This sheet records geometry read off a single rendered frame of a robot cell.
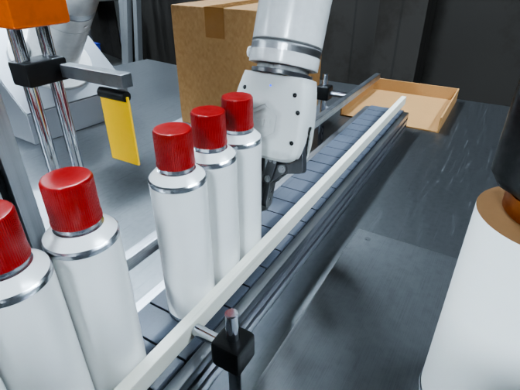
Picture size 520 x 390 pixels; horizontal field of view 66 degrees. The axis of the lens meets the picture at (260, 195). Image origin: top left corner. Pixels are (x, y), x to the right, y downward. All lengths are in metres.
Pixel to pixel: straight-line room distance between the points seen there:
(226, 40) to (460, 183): 0.55
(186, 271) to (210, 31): 0.64
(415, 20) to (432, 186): 2.09
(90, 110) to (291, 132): 0.76
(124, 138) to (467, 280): 0.27
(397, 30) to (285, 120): 2.45
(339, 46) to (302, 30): 2.78
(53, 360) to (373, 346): 0.28
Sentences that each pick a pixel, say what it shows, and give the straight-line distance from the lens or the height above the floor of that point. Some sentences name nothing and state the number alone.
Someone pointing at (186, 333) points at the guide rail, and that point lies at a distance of 0.40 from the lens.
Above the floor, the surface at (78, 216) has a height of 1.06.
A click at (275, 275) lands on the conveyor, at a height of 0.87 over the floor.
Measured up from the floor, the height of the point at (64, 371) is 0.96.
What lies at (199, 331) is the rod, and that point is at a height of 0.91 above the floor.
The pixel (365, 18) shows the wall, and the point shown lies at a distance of 3.15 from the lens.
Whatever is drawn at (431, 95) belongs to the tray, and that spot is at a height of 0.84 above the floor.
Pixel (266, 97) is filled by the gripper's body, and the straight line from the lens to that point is 0.48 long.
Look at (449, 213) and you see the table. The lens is 0.76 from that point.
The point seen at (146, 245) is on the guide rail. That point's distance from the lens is 0.42.
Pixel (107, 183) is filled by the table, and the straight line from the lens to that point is 0.84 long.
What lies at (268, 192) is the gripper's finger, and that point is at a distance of 0.51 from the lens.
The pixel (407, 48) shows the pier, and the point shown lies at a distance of 2.88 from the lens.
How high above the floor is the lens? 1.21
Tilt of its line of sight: 30 degrees down
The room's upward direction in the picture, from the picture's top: straight up
